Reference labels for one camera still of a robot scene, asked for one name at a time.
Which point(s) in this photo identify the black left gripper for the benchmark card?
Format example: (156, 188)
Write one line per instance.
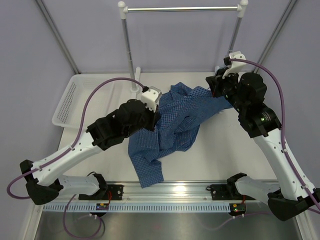
(154, 117)

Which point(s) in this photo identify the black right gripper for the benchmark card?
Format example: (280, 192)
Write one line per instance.
(216, 82)

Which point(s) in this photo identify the blue plaid shirt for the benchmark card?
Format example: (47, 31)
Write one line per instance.
(182, 110)

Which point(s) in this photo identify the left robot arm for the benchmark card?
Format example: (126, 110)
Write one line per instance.
(48, 180)

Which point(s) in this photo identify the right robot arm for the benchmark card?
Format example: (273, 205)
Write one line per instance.
(295, 193)

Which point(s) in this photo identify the white plastic basket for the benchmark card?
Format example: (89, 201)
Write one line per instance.
(69, 110)

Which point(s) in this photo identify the white and silver clothes rack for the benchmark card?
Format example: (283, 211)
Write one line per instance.
(177, 35)

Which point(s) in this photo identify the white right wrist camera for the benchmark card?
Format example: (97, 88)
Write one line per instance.
(232, 63)

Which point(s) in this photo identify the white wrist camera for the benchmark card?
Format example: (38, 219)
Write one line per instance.
(232, 63)
(150, 96)

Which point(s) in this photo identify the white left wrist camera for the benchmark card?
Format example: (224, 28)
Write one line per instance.
(150, 96)

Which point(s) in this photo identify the aluminium mounting rail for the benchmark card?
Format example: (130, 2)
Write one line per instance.
(173, 191)

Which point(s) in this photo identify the aluminium frame post left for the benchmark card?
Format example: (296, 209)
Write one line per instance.
(57, 35)

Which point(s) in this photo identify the aluminium frame post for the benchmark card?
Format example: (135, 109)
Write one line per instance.
(290, 7)
(57, 35)

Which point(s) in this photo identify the aluminium frame post right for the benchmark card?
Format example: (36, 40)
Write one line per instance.
(290, 7)

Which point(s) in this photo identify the white slotted cable duct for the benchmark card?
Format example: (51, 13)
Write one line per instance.
(121, 207)

